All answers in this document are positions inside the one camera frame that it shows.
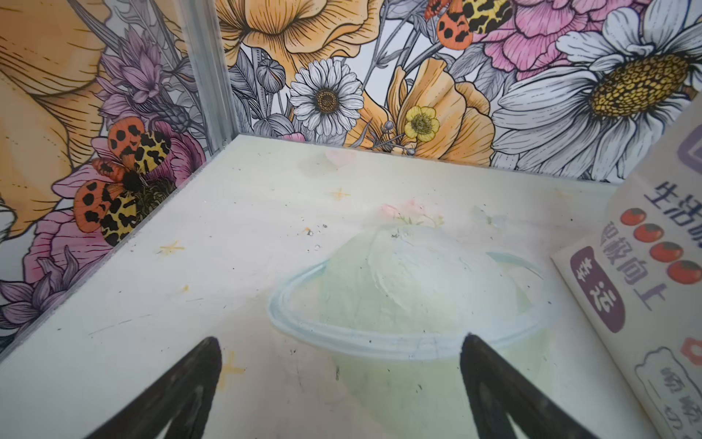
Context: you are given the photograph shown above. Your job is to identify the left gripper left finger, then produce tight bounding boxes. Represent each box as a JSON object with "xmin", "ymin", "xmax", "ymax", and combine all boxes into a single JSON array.
[{"xmin": 89, "ymin": 337, "xmax": 222, "ymax": 438}]

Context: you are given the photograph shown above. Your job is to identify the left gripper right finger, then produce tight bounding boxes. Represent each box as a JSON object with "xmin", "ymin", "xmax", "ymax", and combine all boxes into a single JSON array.
[{"xmin": 460, "ymin": 334, "xmax": 594, "ymax": 439}]

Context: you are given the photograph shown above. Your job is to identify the white paper bag with dots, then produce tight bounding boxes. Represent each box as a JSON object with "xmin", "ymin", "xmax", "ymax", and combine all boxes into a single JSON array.
[{"xmin": 553, "ymin": 100, "xmax": 701, "ymax": 438}]

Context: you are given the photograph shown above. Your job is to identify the left aluminium corner post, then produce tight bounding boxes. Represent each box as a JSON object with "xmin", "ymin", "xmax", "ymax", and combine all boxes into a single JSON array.
[{"xmin": 178, "ymin": 0, "xmax": 239, "ymax": 155}]

